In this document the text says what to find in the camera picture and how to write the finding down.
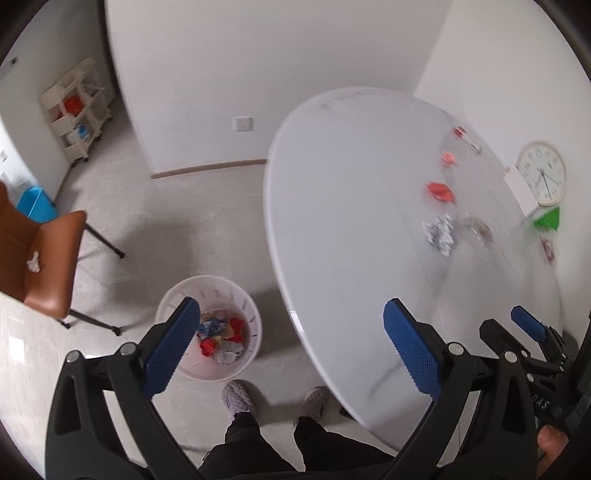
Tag person's left leg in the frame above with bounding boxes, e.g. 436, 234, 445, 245
198, 411, 305, 480

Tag clear tube red cap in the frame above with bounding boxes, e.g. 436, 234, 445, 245
454, 126, 484, 155

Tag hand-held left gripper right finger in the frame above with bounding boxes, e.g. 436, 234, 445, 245
382, 298, 539, 480

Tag brown leather chair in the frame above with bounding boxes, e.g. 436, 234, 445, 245
0, 181, 126, 336

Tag blue plastic bin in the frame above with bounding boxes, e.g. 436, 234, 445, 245
16, 185, 59, 225

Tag person's left grey shoe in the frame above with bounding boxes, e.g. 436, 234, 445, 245
222, 379, 260, 416

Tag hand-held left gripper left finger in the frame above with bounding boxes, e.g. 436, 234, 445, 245
45, 296, 202, 480

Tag red crumpled wrapper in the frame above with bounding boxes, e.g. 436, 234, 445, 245
425, 181, 458, 204

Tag grey crumpled foil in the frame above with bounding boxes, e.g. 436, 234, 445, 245
422, 214, 456, 255

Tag person's right leg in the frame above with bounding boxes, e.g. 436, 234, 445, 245
293, 415, 399, 474

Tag white cardboard box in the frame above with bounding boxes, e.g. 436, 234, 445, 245
503, 165, 539, 217

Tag round white wall clock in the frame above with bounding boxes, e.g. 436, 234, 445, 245
516, 141, 568, 207

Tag person's right hand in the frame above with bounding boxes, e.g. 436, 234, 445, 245
537, 424, 570, 463

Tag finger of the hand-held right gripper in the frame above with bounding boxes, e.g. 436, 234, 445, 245
479, 318, 561, 376
510, 305, 563, 354

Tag white plastic wastebasket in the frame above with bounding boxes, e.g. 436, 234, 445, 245
154, 275, 264, 383

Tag person's right grey shoe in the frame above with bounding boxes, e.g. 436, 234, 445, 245
293, 386, 331, 428

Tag person's leg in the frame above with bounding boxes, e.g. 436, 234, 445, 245
198, 411, 305, 480
293, 415, 399, 474

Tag cream shelf cart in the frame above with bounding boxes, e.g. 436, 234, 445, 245
39, 58, 114, 167

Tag person's grey shoe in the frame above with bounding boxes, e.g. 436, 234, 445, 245
222, 379, 260, 416
293, 386, 331, 428

